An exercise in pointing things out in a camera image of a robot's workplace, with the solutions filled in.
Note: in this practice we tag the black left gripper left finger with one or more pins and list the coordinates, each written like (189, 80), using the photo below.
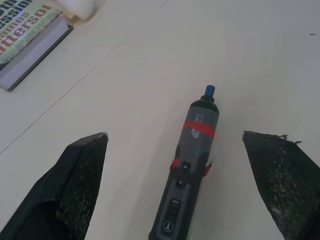
(62, 190)

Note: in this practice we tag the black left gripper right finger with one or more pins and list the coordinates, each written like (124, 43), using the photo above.
(287, 180)

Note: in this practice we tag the grey electric screwdriver red band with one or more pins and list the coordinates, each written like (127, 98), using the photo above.
(190, 155)

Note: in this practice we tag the cream and yellow brush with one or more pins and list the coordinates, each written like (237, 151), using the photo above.
(75, 8)

